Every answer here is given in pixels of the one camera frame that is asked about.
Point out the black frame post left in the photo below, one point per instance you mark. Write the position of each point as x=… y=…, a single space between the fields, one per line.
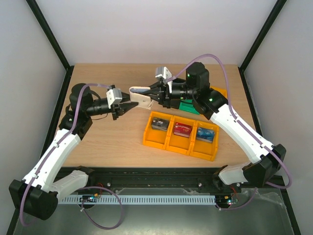
x=38 y=14

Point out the black frame post right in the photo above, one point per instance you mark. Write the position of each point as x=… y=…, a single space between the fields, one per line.
x=271 y=18

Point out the black frame post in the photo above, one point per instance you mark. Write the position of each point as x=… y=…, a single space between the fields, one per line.
x=271 y=18
x=38 y=14

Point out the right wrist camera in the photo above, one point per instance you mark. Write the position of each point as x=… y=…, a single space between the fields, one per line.
x=162 y=74

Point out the yellow bin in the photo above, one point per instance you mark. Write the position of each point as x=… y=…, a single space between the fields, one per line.
x=157 y=138
x=180 y=139
x=205 y=150
x=221 y=90

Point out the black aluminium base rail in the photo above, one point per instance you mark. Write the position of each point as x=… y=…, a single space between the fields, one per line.
x=198 y=179

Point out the yellow bin lower right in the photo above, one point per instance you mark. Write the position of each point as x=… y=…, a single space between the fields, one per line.
x=205 y=150

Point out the green bin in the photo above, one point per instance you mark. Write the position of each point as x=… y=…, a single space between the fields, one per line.
x=187 y=106

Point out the white slotted cable duct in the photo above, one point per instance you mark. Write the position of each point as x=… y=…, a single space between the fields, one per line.
x=140 y=200

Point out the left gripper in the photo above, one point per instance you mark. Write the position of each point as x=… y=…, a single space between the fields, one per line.
x=122 y=109

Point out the red VIP card stack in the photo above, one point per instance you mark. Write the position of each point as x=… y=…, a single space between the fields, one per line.
x=181 y=129

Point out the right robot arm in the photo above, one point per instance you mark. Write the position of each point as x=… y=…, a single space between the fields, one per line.
x=265 y=158

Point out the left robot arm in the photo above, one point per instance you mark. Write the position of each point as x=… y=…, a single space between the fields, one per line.
x=38 y=193

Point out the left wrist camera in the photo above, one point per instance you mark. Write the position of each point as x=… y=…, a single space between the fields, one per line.
x=114 y=97

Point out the yellow bin lower left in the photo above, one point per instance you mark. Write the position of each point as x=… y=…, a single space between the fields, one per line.
x=157 y=138

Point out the yellow bin lower middle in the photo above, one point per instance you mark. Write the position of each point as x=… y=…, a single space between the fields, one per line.
x=180 y=139

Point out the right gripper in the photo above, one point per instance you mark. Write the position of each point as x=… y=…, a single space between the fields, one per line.
x=166 y=95

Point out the blue VIP card stack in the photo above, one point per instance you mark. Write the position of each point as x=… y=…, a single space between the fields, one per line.
x=206 y=135

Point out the black VIP card stack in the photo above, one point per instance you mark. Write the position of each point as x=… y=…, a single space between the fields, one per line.
x=160 y=124

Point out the yellow bin upper right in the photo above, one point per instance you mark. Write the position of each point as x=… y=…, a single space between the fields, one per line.
x=221 y=90

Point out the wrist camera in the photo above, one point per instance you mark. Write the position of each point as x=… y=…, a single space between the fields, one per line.
x=114 y=97
x=162 y=74

